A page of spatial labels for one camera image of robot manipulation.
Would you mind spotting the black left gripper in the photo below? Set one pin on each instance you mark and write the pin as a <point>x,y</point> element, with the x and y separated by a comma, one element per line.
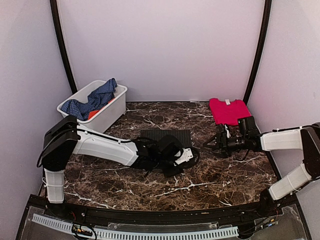
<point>171,172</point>

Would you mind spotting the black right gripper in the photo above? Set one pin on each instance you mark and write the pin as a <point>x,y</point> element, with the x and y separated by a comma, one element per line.
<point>220,138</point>

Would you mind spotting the black striped garment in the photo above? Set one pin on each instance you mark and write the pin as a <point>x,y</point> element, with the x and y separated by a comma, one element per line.
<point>184,136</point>

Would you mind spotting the red t-shirt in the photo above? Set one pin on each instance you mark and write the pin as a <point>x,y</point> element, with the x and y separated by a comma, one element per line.
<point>226,112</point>

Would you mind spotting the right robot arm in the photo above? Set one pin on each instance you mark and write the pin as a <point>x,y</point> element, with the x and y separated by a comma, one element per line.
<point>296,151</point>

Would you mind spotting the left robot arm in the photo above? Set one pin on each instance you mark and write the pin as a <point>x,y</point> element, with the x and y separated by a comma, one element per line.
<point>68,137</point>

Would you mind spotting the white plastic laundry bin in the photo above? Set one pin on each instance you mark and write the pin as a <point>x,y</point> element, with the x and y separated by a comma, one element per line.
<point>108,114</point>

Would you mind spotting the orange red garment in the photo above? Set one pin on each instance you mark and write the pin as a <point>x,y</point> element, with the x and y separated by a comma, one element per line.
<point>94,112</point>

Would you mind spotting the blue checkered garment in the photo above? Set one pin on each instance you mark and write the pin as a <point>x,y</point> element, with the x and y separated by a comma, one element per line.
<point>96,100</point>

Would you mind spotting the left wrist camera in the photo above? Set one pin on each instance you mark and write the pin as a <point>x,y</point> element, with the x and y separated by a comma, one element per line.
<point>175,154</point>

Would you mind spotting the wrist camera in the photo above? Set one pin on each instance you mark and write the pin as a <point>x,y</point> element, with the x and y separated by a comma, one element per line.
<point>175,154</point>
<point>247,127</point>

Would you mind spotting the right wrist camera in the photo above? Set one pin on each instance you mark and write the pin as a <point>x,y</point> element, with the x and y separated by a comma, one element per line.
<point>247,127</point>

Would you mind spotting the black front rail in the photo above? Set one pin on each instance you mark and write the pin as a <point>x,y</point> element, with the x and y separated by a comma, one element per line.
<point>241,214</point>

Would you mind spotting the white slotted cable duct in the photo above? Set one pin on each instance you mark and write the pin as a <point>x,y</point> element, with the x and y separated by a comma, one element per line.
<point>121,231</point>

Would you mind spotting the black frame post right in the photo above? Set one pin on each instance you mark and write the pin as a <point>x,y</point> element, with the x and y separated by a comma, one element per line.
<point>259,50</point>

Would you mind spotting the black frame post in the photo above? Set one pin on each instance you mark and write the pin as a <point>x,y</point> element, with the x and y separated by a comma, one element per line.
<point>62,46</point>
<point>259,50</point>

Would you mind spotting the black frame post left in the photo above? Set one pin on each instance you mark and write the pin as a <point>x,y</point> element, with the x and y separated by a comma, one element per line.
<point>62,46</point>

